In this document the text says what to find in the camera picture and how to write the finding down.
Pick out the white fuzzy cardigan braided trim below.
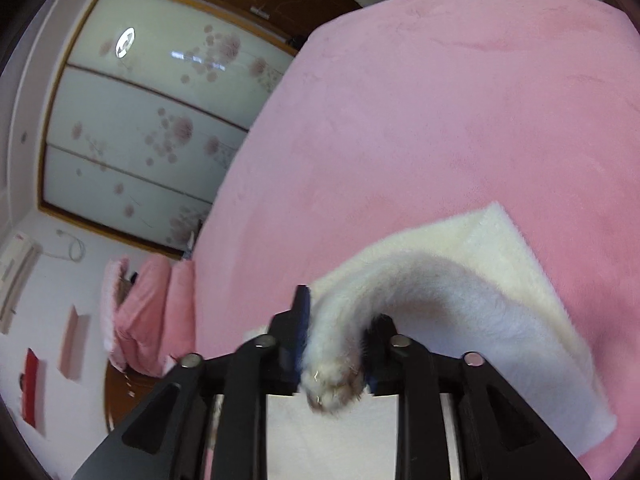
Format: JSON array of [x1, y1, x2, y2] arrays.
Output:
[[302, 203, 616, 455]]

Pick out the folded pink quilt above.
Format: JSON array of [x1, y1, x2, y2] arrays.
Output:
[[100, 254, 195, 377]]

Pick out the red wall hanging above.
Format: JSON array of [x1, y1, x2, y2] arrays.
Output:
[[20, 348, 46, 434]]

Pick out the pink plush bed blanket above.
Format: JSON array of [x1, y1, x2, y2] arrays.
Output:
[[195, 0, 639, 479]]

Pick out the floral sliding wardrobe doors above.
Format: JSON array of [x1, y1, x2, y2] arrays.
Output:
[[38, 0, 294, 254]]

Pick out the white air conditioner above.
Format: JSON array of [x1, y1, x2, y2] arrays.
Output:
[[0, 232, 40, 335]]

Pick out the dark wooden headboard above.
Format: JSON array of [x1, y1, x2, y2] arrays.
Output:
[[103, 362, 160, 432]]

